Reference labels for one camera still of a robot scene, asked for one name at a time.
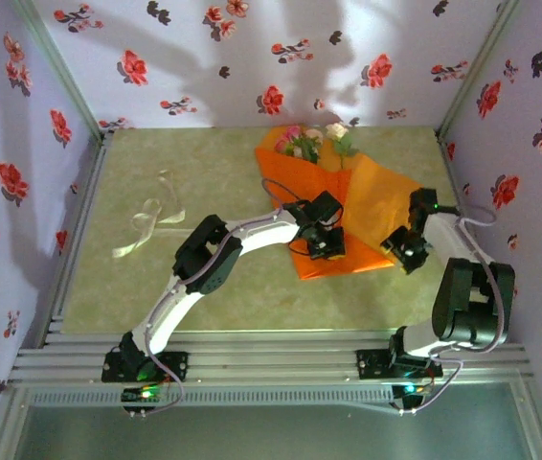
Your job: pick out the aluminium lower frame post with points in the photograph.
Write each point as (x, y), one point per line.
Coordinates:
(3, 431)
(536, 421)

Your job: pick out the aluminium frame beam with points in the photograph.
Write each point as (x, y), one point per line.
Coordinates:
(271, 354)

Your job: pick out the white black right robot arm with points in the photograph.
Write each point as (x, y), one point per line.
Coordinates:
(448, 235)

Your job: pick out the small controller circuit board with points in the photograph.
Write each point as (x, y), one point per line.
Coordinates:
(133, 396)
(401, 392)

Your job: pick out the aluminium corner post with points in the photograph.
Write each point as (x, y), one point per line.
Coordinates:
(62, 72)
(474, 72)

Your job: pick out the cream satin ribbon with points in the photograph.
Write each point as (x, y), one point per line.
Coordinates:
(173, 218)

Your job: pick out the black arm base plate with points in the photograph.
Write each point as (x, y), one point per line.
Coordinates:
(369, 364)
(177, 364)

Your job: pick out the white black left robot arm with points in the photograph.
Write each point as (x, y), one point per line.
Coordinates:
(261, 235)

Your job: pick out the pink artificial flower sprig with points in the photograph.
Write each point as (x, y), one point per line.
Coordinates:
(294, 133)

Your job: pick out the orange wrapping paper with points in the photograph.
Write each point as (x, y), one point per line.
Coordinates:
(371, 201)

